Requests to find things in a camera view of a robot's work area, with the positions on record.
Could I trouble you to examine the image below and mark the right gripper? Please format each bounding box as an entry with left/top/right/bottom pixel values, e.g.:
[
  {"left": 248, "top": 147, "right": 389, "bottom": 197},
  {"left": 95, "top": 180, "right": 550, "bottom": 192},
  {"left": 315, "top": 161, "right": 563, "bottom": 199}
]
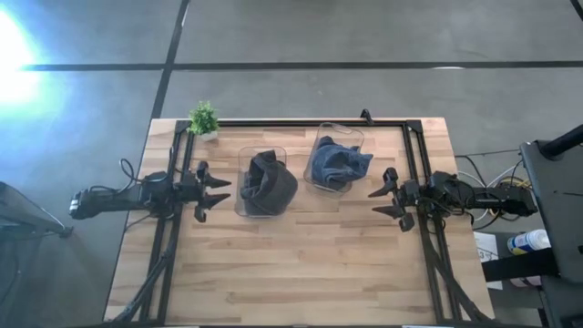
[{"left": 367, "top": 166, "right": 424, "bottom": 233}]

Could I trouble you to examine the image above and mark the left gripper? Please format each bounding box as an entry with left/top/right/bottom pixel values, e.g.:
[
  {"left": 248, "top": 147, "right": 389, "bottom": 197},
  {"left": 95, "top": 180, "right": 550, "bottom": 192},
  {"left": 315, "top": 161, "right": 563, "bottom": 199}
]
[{"left": 175, "top": 159, "right": 233, "bottom": 225}]

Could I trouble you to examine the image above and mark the clear plastic bin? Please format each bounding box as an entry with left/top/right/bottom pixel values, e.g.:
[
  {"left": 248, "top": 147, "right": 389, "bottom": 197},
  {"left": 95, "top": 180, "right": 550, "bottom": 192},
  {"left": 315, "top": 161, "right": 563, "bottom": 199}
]
[
  {"left": 302, "top": 121, "right": 367, "bottom": 199},
  {"left": 233, "top": 145, "right": 300, "bottom": 220}
]

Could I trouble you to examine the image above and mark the small green potted plant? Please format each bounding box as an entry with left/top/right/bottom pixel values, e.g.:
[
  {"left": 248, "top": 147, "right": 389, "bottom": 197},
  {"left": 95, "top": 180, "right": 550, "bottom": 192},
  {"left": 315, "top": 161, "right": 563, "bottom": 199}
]
[{"left": 187, "top": 100, "right": 221, "bottom": 143}]

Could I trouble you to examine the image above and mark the white paper sheet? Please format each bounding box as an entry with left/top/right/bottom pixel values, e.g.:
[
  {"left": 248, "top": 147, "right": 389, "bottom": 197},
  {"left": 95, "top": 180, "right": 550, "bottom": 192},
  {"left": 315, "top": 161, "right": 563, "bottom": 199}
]
[{"left": 473, "top": 231, "right": 505, "bottom": 292}]

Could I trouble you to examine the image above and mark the white wipes bottle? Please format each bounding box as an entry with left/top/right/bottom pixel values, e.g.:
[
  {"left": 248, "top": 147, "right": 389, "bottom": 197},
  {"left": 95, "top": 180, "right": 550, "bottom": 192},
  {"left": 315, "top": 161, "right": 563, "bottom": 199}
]
[{"left": 506, "top": 228, "right": 552, "bottom": 257}]

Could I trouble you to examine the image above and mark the black equipment cart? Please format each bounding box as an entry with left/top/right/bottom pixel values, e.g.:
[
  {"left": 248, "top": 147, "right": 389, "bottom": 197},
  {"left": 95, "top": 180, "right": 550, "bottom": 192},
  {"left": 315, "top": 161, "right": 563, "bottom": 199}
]
[{"left": 518, "top": 123, "right": 583, "bottom": 328}]

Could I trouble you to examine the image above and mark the dark grey stand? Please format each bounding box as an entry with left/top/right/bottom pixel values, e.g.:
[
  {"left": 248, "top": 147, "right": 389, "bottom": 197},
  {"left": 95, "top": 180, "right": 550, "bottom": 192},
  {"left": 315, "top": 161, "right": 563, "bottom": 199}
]
[{"left": 0, "top": 180, "right": 75, "bottom": 241}]

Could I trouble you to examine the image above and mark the white cable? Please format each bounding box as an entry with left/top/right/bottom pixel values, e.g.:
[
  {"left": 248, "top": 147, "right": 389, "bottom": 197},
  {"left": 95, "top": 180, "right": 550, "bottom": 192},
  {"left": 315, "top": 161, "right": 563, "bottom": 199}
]
[{"left": 456, "top": 163, "right": 521, "bottom": 222}]

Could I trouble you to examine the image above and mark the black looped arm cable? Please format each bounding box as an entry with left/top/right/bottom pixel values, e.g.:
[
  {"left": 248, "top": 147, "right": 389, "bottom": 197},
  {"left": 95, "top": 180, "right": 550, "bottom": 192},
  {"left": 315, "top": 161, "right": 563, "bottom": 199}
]
[{"left": 118, "top": 157, "right": 154, "bottom": 187}]

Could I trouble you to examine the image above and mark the black floor cable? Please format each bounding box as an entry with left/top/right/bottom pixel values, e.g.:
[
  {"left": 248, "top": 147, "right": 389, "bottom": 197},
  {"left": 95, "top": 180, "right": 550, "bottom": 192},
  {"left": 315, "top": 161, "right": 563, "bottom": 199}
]
[{"left": 454, "top": 147, "right": 523, "bottom": 188}]

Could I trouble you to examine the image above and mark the black aluminium table frame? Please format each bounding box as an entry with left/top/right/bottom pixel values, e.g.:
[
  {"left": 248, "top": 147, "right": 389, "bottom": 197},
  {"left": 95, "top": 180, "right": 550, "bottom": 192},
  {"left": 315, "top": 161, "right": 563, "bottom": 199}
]
[{"left": 110, "top": 118, "right": 492, "bottom": 327}]

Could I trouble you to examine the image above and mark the yellow cable bundle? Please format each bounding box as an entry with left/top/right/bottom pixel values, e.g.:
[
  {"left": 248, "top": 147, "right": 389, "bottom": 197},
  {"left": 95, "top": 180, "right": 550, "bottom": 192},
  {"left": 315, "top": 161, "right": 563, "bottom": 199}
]
[{"left": 499, "top": 176, "right": 533, "bottom": 191}]

